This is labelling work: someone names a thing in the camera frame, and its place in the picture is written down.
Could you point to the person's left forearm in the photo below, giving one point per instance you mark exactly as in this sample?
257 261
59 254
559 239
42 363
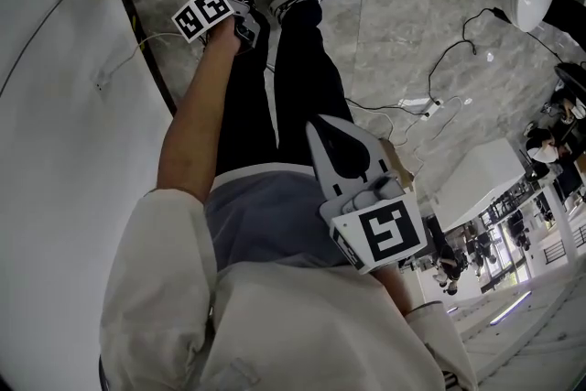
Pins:
192 119

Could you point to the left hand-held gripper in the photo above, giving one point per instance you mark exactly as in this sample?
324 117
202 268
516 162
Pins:
206 11

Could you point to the person's black trousers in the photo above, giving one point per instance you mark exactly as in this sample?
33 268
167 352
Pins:
302 73

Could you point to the black power adapter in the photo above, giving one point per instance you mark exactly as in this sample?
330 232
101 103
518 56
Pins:
501 14

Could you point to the person's white t-shirt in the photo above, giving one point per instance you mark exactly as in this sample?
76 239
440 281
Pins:
297 325

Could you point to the white power strip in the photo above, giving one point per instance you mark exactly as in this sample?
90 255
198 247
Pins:
432 107

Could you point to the person's right forearm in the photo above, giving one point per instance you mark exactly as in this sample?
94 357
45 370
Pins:
393 288

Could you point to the white wall plug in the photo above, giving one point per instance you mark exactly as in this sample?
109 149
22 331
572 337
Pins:
103 81

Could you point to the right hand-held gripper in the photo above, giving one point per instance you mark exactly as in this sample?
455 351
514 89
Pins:
384 233

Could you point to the person's grey inner shirt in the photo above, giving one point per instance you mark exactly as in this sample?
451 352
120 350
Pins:
274 220

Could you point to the white rectangular pedestal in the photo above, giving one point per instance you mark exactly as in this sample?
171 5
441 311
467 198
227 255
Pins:
480 183

